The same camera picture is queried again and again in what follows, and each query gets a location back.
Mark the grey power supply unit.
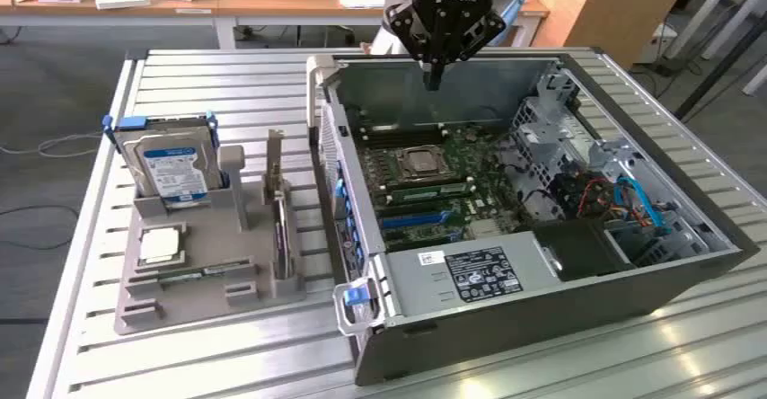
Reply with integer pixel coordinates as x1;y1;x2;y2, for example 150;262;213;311
382;231;561;318

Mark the black open PC case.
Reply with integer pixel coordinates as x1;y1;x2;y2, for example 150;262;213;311
304;52;761;386

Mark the green motherboard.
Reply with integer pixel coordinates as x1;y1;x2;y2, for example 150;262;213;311
352;120;540;252

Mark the white floor cable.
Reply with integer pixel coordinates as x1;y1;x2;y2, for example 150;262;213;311
0;130;104;158

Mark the blue expansion slot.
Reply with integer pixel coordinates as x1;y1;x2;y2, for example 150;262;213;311
381;209;456;230

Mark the white table frame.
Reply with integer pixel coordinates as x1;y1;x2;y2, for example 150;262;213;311
661;0;767;97

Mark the silver disk bay cage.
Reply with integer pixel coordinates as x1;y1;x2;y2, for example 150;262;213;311
508;95;605;202

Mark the red and black wire bundle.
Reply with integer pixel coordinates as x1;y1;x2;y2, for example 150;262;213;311
572;176;621;220

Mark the black plastic shroud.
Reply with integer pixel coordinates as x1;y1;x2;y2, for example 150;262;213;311
532;218;636;283

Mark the grey parts rack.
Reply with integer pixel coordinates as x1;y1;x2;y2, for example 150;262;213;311
112;144;310;335

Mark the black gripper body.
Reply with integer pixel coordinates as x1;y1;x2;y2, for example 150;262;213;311
410;0;501;62

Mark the silver chipset heatsink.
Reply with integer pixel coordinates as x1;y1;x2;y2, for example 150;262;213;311
476;219;511;238

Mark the hard disk with blue carrier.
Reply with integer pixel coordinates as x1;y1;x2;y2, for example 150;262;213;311
101;111;224;207

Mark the black graphics card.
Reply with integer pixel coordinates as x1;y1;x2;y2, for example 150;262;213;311
261;128;301;283

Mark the white floor device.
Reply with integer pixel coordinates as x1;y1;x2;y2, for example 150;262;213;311
635;22;681;66

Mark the silver CPU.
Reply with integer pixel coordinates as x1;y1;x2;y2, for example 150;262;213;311
137;226;184;265

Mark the light blue wire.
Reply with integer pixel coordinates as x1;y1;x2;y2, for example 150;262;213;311
616;174;669;238

